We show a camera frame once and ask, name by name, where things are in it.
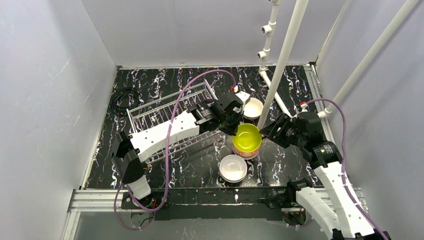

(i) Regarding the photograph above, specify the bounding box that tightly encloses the yellow-green bowl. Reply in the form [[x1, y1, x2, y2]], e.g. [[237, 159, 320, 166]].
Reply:
[[232, 123, 262, 153]]

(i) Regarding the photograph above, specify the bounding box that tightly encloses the red patterned bowl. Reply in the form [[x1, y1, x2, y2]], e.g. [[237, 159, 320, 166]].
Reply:
[[232, 145, 261, 160]]

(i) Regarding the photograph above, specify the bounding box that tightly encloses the white bowl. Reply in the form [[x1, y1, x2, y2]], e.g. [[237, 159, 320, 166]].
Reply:
[[219, 154, 248, 183]]

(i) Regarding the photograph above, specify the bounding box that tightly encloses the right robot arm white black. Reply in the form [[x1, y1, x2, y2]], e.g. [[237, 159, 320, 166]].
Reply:
[[259, 111, 391, 240]]

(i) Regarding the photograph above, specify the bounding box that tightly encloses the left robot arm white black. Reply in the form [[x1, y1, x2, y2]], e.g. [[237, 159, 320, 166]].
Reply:
[[111, 91, 251, 200]]

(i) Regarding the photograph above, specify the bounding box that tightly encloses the cream bowl at back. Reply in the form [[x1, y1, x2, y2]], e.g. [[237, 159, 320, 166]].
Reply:
[[243, 97, 264, 120]]

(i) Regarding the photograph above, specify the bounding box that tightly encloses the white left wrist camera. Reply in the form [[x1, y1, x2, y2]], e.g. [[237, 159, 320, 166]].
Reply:
[[231, 85, 251, 107]]

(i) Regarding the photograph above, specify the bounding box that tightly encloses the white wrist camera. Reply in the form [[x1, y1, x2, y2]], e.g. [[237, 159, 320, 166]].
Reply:
[[231, 85, 251, 107], [294, 101, 309, 118]]

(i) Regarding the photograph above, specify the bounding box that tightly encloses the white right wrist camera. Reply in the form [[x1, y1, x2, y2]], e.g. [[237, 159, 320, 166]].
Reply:
[[294, 101, 309, 118]]

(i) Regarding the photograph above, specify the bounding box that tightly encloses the white wire dish rack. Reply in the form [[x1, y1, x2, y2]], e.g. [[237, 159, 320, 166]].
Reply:
[[127, 80, 220, 164]]

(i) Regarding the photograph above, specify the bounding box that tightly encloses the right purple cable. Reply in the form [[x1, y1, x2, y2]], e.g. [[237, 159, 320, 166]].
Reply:
[[304, 98, 390, 240]]

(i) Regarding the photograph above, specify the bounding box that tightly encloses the coiled black cable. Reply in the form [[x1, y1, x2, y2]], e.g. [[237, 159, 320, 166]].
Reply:
[[109, 87, 141, 117]]

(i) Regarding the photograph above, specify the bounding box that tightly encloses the white PVC pipe frame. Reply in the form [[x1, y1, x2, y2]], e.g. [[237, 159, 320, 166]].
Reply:
[[257, 0, 419, 128]]

